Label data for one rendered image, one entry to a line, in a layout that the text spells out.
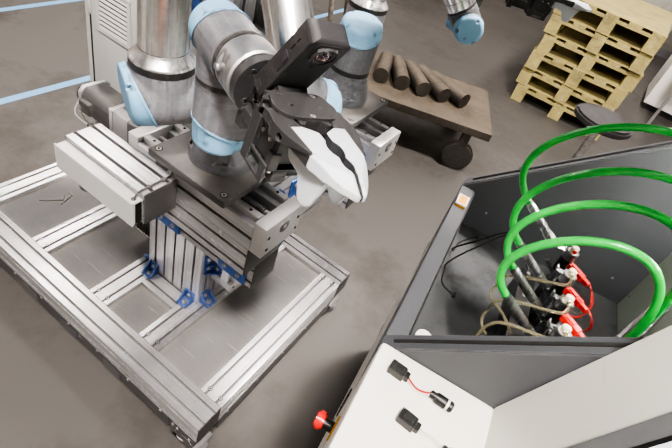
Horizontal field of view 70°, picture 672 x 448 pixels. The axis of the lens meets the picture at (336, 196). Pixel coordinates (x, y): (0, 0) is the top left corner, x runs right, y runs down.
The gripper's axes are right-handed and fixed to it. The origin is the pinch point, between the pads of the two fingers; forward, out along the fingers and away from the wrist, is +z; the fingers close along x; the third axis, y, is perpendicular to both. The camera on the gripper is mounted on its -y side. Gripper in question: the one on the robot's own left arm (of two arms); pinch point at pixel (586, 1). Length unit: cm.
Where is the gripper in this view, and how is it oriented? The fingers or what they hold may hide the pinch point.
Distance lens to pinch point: 155.5
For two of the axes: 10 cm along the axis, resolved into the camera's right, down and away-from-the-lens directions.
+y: -2.4, 6.5, 7.2
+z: 9.6, 2.9, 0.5
